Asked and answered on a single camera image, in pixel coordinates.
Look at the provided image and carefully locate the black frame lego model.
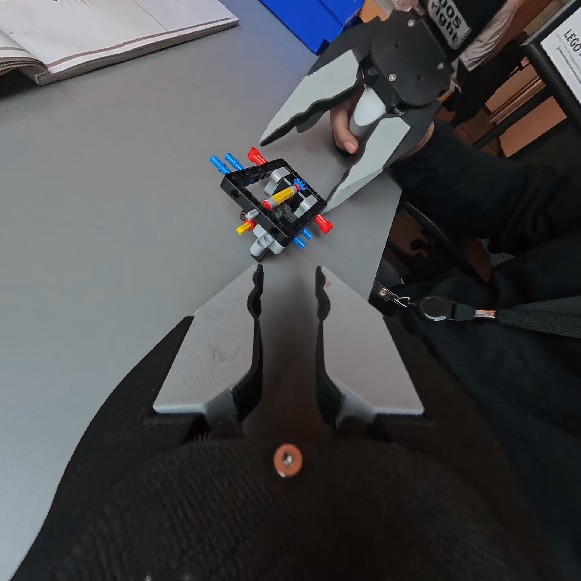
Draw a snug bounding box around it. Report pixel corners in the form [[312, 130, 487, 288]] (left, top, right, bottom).
[[210, 147, 334, 262]]

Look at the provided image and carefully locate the black lanyard strap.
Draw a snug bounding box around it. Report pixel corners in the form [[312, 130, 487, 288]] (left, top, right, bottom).
[[454, 304, 581, 339]]

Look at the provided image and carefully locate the white sign on black stand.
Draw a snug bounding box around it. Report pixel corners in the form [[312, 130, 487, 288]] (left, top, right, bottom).
[[520, 0, 581, 121]]

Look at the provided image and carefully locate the person's torso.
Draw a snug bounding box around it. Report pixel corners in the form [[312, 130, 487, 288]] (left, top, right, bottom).
[[370, 218, 581, 581]]

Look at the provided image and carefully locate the lego instruction booklet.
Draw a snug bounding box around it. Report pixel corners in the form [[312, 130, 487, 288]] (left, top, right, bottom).
[[0, 0, 240, 87]]

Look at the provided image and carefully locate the person's right hand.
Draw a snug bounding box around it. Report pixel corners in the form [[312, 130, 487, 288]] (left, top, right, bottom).
[[329, 86, 366, 155]]

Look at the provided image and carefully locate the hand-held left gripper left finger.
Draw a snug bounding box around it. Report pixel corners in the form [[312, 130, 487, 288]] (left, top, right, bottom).
[[153, 264, 265, 421]]

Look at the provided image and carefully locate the black badge reel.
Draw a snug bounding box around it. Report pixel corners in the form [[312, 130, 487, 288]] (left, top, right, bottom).
[[415, 296, 457, 324]]

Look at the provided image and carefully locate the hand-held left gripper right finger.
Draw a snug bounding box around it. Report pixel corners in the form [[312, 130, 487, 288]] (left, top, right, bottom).
[[314, 265, 426, 426]]

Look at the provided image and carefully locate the person's right forearm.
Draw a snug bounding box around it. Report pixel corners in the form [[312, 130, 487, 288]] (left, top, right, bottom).
[[390, 120, 581, 255]]

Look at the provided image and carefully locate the blue plastic bin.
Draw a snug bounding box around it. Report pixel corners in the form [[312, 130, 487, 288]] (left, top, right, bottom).
[[259, 0, 366, 55]]

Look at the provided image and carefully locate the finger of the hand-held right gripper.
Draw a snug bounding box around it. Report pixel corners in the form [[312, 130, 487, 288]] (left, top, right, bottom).
[[258, 48, 365, 148], [323, 115, 412, 214]]

